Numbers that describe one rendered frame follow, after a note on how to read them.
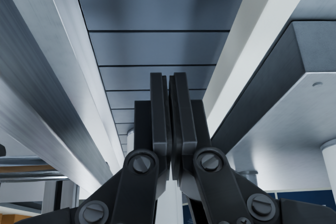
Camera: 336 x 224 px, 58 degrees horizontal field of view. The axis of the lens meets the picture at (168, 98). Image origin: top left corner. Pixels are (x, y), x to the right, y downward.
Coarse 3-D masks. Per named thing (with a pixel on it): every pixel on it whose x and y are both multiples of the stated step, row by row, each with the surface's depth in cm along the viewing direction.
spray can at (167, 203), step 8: (128, 136) 33; (128, 144) 32; (128, 152) 32; (168, 184) 30; (168, 192) 30; (160, 200) 29; (168, 200) 29; (176, 200) 31; (160, 208) 29; (168, 208) 29; (176, 208) 30; (160, 216) 28; (168, 216) 29; (176, 216) 30
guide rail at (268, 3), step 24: (264, 0) 10; (288, 0) 10; (240, 24) 13; (264, 24) 11; (240, 48) 13; (264, 48) 13; (216, 72) 18; (240, 72) 15; (216, 96) 18; (216, 120) 21
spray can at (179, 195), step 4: (176, 180) 35; (176, 184) 35; (176, 188) 35; (176, 192) 35; (180, 192) 36; (176, 196) 35; (180, 196) 35; (180, 200) 35; (180, 204) 35; (180, 208) 35; (180, 212) 34; (180, 216) 34; (180, 220) 34
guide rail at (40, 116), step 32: (0, 0) 5; (0, 32) 5; (0, 64) 5; (32, 64) 6; (0, 96) 5; (32, 96) 6; (64, 96) 8; (0, 128) 7; (32, 128) 7; (64, 128) 8; (64, 160) 10; (96, 160) 13
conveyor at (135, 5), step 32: (96, 0) 15; (128, 0) 15; (160, 0) 15; (192, 0) 15; (224, 0) 15; (96, 32) 17; (128, 32) 17; (160, 32) 17; (192, 32) 18; (224, 32) 18; (128, 64) 20; (160, 64) 21; (192, 64) 21; (128, 96) 25; (192, 96) 26; (128, 128) 33
